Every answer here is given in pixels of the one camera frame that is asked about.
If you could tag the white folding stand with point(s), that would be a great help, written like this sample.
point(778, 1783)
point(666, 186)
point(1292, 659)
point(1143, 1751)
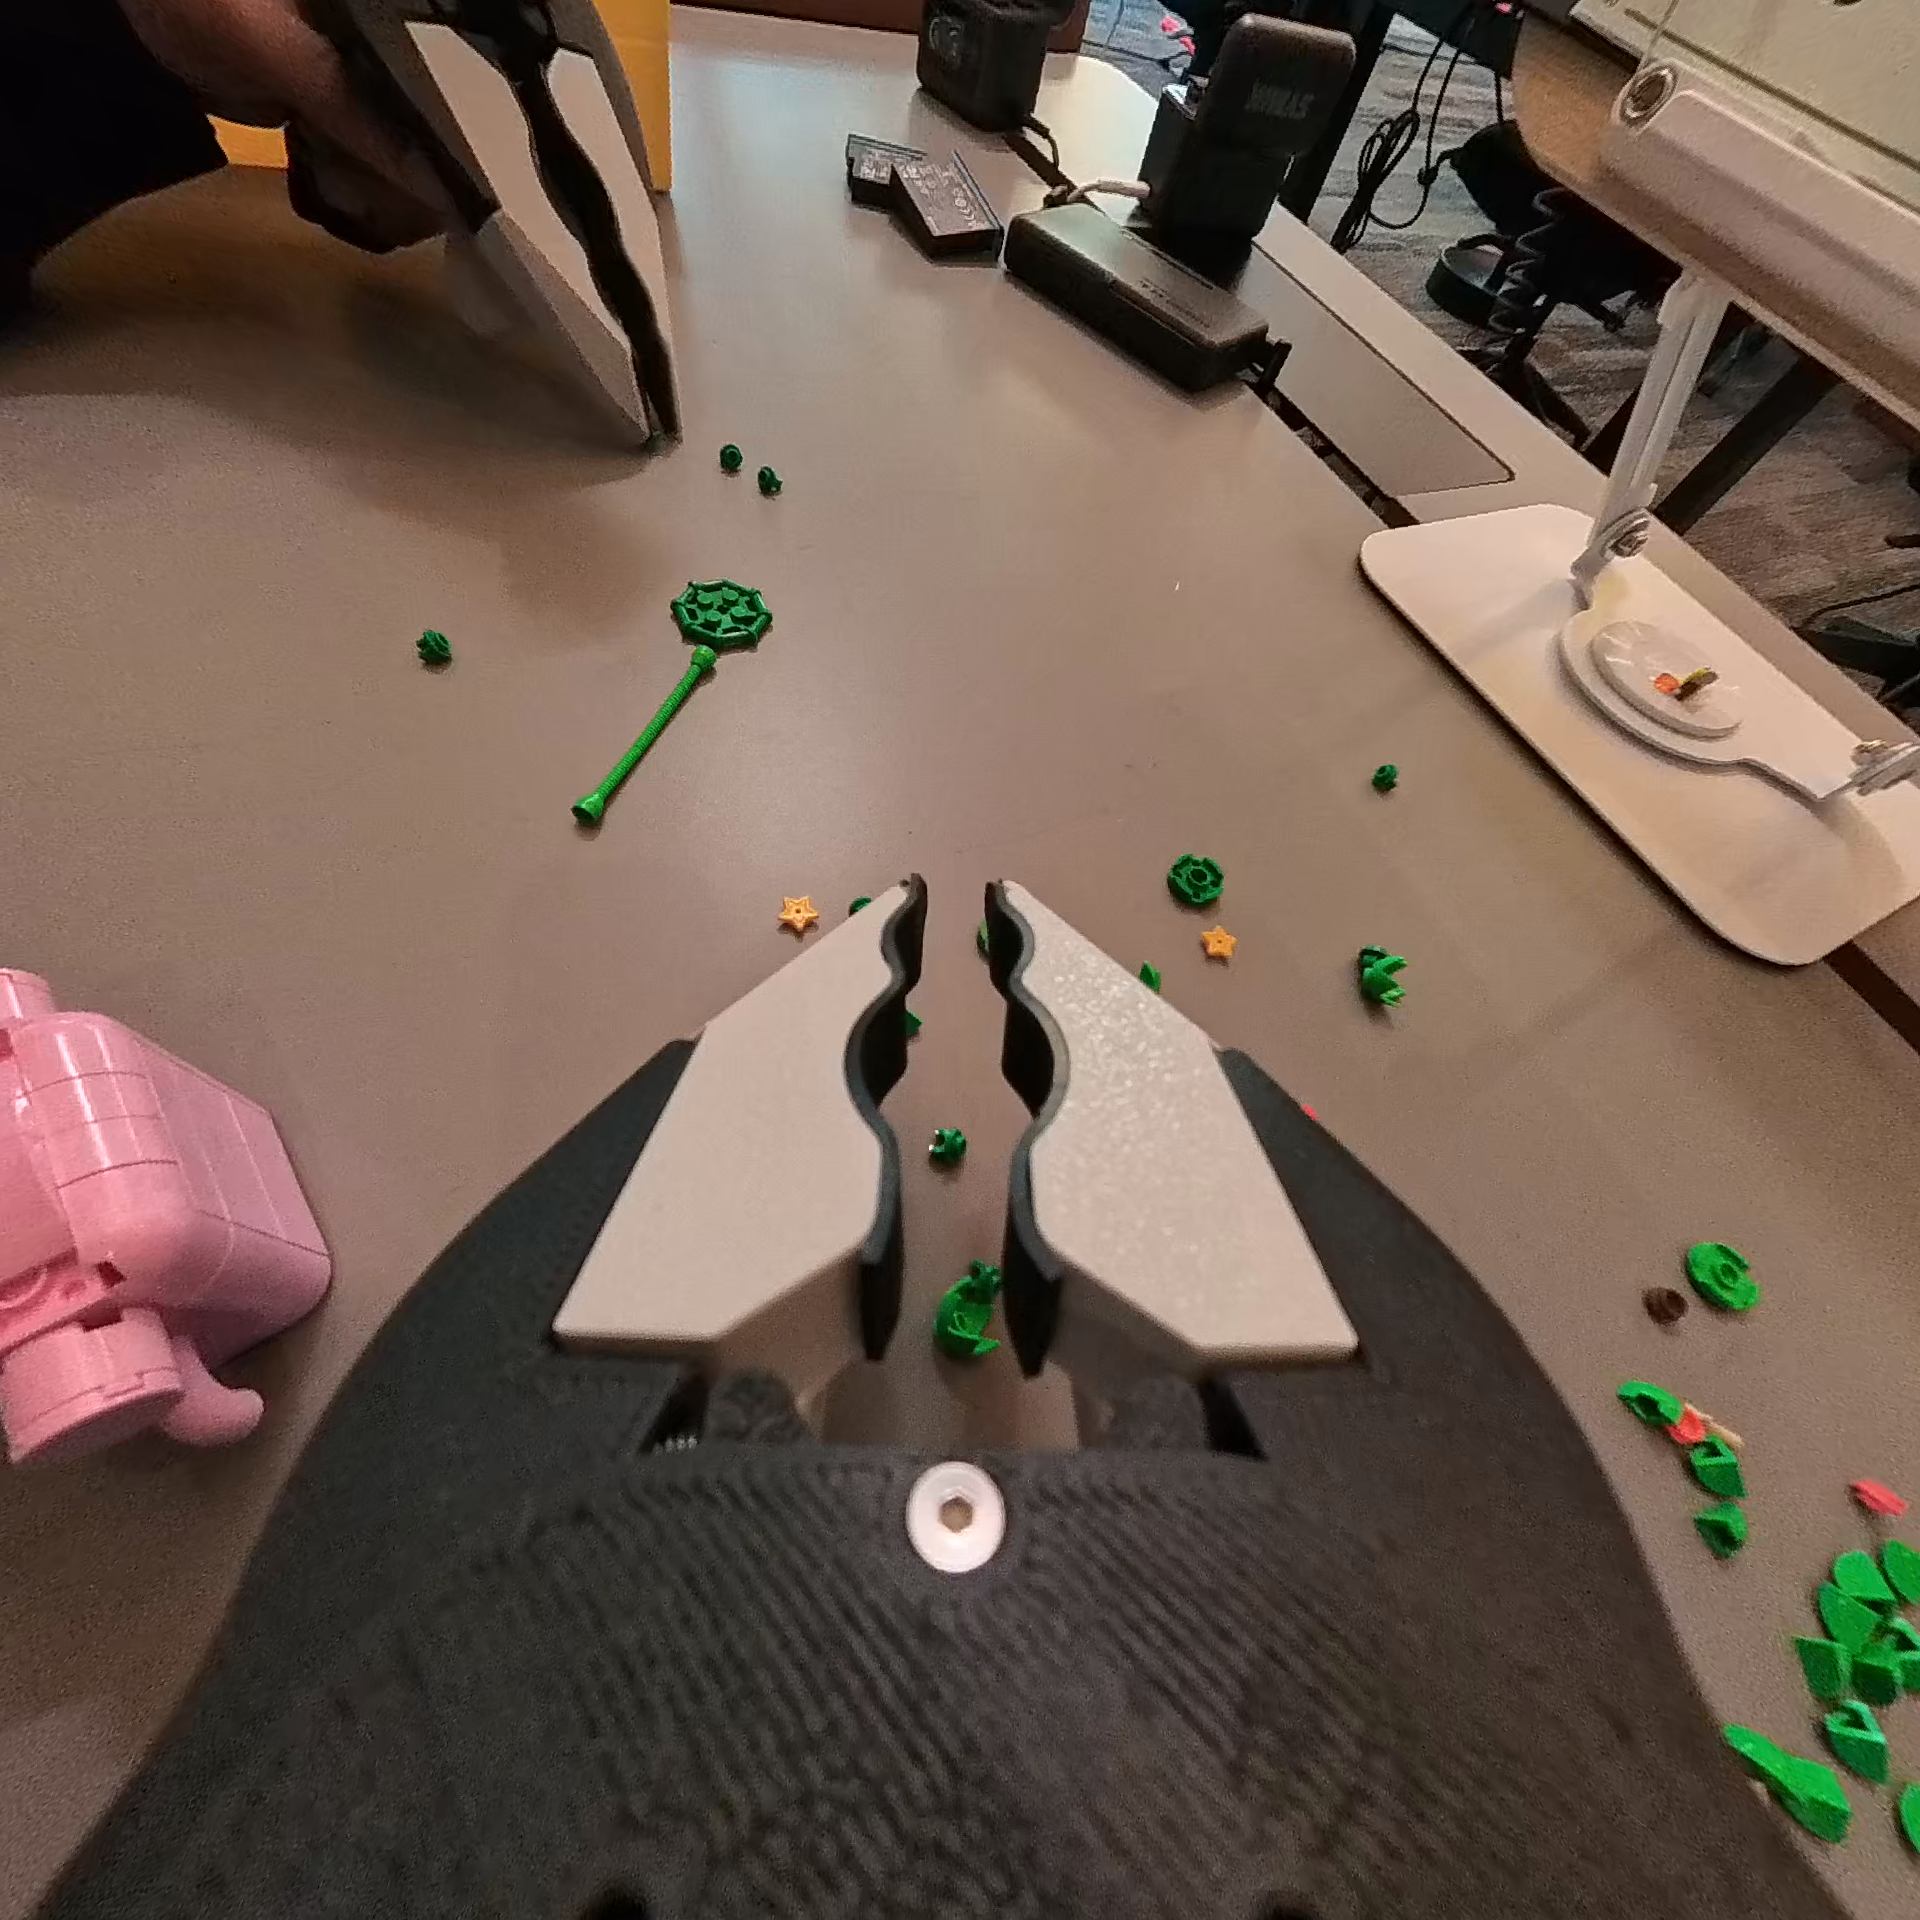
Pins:
point(1500, 630)

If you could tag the black battery pack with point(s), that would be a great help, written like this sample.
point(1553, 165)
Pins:
point(886, 165)
point(954, 211)

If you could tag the black office chair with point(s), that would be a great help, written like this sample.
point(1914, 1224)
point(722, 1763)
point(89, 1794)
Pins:
point(1515, 270)

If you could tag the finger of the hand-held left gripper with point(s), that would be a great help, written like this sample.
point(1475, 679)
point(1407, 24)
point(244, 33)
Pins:
point(634, 211)
point(510, 165)

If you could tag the small yellow black toy piece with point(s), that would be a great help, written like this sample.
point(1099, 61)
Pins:
point(1692, 687)

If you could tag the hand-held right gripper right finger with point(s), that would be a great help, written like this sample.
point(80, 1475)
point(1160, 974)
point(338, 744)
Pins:
point(1184, 1215)

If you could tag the black camera box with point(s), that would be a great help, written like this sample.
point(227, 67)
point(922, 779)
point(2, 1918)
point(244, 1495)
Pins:
point(983, 61)

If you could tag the black charger dock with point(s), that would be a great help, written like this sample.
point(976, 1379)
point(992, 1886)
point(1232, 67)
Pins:
point(1244, 120)

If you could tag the white flat device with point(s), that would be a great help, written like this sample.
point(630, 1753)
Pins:
point(1769, 150)

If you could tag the person's left hand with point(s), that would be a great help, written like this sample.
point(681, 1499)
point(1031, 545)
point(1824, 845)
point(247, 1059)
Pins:
point(241, 54)

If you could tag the pink brick-built toy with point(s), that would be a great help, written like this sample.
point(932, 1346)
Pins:
point(136, 1185)

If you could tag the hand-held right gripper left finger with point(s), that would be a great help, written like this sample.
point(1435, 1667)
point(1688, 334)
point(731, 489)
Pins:
point(721, 1201)

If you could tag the green web disc piece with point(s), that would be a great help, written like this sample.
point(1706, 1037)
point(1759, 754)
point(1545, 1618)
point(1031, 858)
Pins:
point(721, 615)

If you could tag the green ribbed toy stem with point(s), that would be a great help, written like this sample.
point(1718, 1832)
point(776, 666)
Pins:
point(644, 734)

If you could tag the scattered green toy pieces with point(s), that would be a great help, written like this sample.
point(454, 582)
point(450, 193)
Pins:
point(1196, 880)

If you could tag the black power adapter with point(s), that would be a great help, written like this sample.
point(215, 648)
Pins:
point(1140, 294)

